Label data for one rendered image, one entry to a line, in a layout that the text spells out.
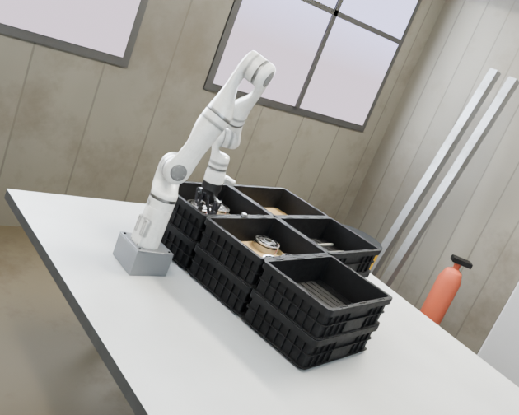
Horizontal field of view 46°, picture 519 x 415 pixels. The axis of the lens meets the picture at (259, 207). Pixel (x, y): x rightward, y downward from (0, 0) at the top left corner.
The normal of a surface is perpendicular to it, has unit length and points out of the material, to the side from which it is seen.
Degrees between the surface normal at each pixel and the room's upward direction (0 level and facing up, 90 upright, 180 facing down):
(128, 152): 90
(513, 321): 90
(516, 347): 90
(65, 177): 90
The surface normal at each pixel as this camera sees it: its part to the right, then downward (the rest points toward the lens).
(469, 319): -0.75, -0.09
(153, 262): 0.56, 0.45
